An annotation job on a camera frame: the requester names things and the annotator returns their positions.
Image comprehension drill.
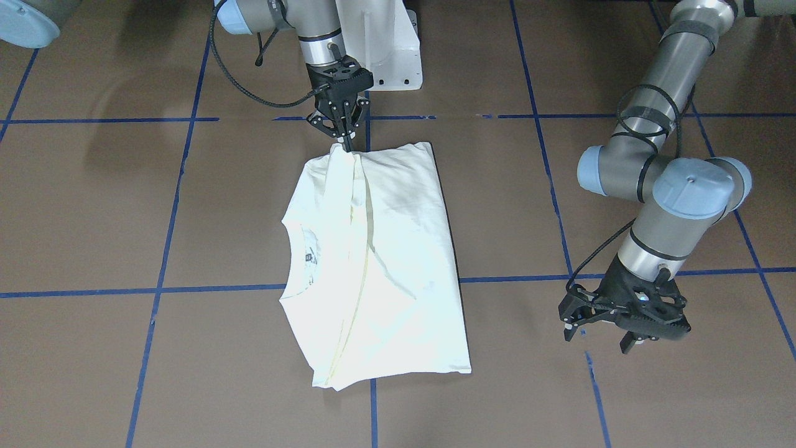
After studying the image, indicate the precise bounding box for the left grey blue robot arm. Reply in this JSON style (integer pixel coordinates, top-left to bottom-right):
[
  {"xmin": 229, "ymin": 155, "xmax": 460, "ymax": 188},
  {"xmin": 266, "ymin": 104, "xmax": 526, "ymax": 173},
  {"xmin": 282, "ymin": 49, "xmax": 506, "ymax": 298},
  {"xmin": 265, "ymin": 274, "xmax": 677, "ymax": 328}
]
[{"xmin": 558, "ymin": 1, "xmax": 794, "ymax": 353}]

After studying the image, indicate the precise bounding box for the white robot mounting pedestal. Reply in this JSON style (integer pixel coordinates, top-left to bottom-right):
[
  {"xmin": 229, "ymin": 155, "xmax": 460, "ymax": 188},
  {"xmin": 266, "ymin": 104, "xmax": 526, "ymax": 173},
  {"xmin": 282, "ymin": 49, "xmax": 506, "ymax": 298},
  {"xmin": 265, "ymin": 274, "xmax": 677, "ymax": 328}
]
[{"xmin": 336, "ymin": 1, "xmax": 423, "ymax": 91}]

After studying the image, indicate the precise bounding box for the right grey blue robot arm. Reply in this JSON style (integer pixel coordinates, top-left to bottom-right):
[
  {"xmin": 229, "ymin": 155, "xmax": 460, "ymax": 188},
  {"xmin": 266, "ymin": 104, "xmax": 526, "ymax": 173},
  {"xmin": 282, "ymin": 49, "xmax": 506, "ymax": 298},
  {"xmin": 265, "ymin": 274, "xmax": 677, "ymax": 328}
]
[{"xmin": 1, "ymin": 1, "xmax": 374, "ymax": 151}]

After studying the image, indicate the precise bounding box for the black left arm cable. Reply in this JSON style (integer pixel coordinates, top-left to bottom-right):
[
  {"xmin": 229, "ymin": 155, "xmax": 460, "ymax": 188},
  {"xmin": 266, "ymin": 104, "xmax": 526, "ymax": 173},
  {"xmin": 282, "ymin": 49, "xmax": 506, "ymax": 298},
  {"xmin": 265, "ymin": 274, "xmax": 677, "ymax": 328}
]
[{"xmin": 565, "ymin": 84, "xmax": 697, "ymax": 293}]

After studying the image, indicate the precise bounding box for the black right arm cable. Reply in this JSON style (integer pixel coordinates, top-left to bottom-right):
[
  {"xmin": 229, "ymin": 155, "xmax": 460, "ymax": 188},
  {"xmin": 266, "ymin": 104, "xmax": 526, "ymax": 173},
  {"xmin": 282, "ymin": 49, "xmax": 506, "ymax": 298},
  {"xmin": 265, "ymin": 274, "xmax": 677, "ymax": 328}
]
[{"xmin": 209, "ymin": 0, "xmax": 324, "ymax": 108}]

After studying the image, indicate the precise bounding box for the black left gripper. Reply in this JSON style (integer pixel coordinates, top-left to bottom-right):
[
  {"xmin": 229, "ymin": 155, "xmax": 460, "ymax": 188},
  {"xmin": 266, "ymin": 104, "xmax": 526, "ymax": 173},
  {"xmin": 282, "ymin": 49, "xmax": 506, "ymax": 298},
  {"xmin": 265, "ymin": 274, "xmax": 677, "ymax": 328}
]
[{"xmin": 558, "ymin": 256, "xmax": 692, "ymax": 354}]

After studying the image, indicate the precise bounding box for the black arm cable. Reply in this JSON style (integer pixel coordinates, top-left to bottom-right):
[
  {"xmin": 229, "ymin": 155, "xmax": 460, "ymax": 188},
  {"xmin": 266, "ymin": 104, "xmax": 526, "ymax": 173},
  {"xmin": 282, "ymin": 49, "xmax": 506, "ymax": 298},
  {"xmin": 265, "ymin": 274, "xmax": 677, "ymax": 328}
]
[
  {"xmin": 565, "ymin": 84, "xmax": 697, "ymax": 293},
  {"xmin": 209, "ymin": 0, "xmax": 324, "ymax": 108}
]

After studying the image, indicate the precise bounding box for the cream cat print t-shirt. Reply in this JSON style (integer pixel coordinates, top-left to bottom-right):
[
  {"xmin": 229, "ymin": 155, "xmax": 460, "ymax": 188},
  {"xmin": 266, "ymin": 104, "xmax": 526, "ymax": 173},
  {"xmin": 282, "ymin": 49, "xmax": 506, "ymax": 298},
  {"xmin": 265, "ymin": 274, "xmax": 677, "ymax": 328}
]
[{"xmin": 280, "ymin": 142, "xmax": 472, "ymax": 391}]

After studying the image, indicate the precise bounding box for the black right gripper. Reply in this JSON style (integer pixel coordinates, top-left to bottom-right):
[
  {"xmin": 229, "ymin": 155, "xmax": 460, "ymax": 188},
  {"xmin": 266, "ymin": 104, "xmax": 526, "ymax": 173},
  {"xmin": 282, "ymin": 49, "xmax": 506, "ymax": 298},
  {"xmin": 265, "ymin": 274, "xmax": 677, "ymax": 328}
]
[{"xmin": 307, "ymin": 56, "xmax": 374, "ymax": 152}]

